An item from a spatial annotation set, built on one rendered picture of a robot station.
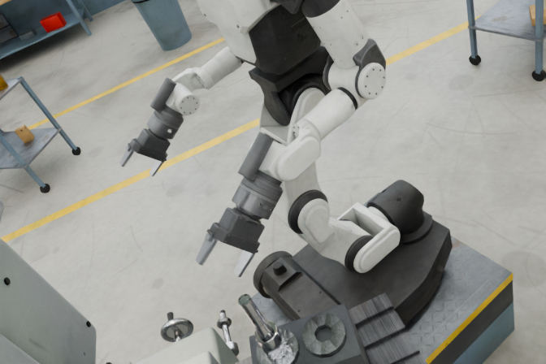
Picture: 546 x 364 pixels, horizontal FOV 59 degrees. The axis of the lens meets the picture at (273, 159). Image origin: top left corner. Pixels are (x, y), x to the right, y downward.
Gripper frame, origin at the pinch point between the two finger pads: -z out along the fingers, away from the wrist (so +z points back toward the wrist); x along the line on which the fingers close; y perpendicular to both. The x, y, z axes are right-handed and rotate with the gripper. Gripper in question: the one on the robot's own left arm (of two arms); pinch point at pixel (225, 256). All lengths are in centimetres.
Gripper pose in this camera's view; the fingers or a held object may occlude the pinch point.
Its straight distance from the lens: 103.5
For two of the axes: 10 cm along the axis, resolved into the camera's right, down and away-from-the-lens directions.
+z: 4.7, -8.8, 0.2
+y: 5.6, 2.8, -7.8
